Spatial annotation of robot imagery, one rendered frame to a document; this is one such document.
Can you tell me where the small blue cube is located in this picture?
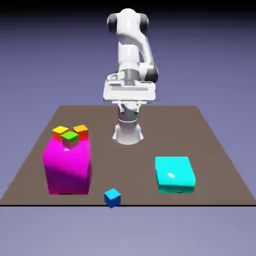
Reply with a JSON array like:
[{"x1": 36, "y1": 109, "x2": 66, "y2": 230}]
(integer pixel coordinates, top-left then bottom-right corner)
[{"x1": 103, "y1": 187, "x2": 122, "y2": 209}]

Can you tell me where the small yellow cube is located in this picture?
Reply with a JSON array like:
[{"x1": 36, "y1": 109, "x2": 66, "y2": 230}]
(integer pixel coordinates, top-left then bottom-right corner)
[{"x1": 51, "y1": 125, "x2": 70, "y2": 143}]

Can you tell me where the large cyan box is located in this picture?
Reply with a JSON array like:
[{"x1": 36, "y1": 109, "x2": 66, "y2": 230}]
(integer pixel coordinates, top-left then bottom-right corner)
[{"x1": 154, "y1": 156, "x2": 197, "y2": 194}]

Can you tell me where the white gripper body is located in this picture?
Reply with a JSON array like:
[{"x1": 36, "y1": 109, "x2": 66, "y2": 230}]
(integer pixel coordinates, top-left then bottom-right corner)
[{"x1": 102, "y1": 79, "x2": 157, "y2": 105}]

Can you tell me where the small green cube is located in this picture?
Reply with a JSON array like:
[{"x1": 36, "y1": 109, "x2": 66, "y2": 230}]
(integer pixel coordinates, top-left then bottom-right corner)
[{"x1": 60, "y1": 130, "x2": 79, "y2": 150}]

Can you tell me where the large magenta box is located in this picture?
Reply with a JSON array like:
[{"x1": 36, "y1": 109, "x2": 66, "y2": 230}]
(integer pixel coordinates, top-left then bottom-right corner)
[{"x1": 42, "y1": 135, "x2": 92, "y2": 196}]

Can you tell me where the small orange cube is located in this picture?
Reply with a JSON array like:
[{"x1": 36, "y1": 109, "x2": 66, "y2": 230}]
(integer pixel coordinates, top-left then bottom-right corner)
[{"x1": 72, "y1": 124, "x2": 89, "y2": 142}]

